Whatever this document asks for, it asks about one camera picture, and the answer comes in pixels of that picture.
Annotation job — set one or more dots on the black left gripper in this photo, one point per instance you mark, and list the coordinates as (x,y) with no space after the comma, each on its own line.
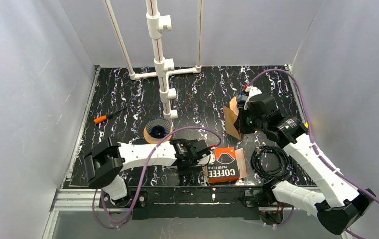
(201,153)

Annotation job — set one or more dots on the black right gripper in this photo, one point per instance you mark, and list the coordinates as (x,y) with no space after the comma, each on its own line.
(243,120)

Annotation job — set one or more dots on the blue glass dripper cone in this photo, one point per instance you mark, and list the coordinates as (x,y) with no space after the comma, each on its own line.
(158,121)

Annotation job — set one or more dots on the orange coffee filter package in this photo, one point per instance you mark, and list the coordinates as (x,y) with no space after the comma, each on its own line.
(226,165)

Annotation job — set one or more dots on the wooden ring dripper holder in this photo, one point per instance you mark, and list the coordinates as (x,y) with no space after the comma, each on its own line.
(153,135)

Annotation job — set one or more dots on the brown paper coffee filter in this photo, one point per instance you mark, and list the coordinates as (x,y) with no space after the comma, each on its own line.
(230,120)

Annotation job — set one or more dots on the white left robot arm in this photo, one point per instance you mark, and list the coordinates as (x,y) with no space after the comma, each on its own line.
(105,161)

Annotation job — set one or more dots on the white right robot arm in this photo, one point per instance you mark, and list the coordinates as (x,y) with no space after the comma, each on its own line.
(338,204)

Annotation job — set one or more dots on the white PVC pipe stand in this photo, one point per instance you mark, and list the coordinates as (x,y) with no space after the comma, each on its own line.
(157,25)

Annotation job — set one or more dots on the orange handled screwdriver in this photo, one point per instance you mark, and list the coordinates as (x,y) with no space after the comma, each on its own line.
(104,118)

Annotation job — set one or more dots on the aluminium frame rail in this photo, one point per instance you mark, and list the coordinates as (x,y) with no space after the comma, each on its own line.
(177,212)

